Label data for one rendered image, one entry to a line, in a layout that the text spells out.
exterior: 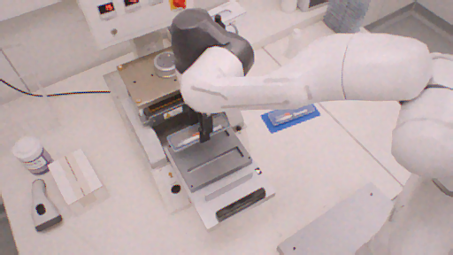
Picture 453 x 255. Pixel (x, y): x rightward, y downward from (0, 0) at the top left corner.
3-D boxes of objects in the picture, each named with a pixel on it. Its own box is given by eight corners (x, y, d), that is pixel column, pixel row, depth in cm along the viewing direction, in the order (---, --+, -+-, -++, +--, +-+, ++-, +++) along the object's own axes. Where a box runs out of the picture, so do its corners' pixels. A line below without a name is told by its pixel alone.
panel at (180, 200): (174, 212, 120) (157, 169, 110) (250, 172, 128) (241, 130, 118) (176, 215, 118) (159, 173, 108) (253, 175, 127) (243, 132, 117)
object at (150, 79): (116, 73, 120) (105, 43, 109) (198, 42, 129) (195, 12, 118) (143, 125, 108) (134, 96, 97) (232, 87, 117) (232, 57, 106)
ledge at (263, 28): (167, 36, 171) (165, 29, 167) (303, -19, 196) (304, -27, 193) (198, 75, 156) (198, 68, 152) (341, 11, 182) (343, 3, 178)
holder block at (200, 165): (167, 150, 109) (166, 145, 106) (225, 123, 114) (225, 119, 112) (191, 193, 100) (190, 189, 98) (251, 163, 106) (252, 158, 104)
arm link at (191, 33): (236, 100, 75) (258, 69, 80) (240, 53, 64) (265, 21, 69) (165, 67, 79) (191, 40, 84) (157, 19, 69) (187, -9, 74)
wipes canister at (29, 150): (27, 163, 131) (7, 141, 119) (51, 152, 134) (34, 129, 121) (34, 181, 127) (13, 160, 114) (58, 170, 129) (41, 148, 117)
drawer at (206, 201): (164, 153, 112) (160, 140, 106) (225, 125, 118) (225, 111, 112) (207, 234, 97) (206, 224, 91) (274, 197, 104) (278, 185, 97)
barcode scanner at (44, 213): (26, 189, 125) (14, 179, 118) (48, 178, 127) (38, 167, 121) (42, 238, 115) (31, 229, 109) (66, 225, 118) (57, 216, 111)
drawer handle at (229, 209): (215, 217, 96) (214, 211, 93) (261, 191, 101) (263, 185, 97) (218, 223, 95) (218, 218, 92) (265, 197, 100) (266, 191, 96)
